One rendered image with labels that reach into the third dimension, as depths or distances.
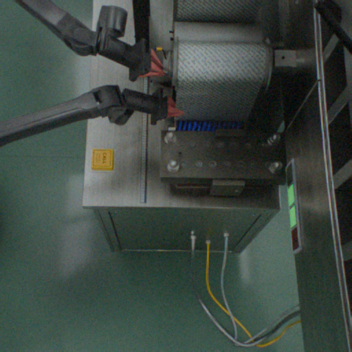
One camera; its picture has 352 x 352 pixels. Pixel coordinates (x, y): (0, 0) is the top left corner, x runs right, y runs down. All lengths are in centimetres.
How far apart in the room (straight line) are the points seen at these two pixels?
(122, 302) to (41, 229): 55
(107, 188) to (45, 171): 106
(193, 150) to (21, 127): 51
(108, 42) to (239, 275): 152
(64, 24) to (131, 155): 53
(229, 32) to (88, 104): 46
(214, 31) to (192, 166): 40
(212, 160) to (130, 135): 33
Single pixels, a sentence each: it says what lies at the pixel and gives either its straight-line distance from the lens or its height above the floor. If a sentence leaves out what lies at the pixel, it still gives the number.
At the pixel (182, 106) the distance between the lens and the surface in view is 151.
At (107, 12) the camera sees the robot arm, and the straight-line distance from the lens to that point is 137.
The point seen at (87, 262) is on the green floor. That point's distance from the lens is 252.
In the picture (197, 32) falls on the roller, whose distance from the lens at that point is 151.
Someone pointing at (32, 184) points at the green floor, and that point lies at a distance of 267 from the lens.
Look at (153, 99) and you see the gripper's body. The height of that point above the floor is 115.
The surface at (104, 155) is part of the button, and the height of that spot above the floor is 92.
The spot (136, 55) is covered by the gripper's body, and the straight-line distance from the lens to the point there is 137.
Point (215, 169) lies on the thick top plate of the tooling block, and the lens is 154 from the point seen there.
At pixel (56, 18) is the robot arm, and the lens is 136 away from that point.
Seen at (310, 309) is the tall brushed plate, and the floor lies 123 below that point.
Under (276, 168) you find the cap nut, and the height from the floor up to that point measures 106.
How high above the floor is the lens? 246
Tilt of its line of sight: 71 degrees down
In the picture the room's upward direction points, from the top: 8 degrees clockwise
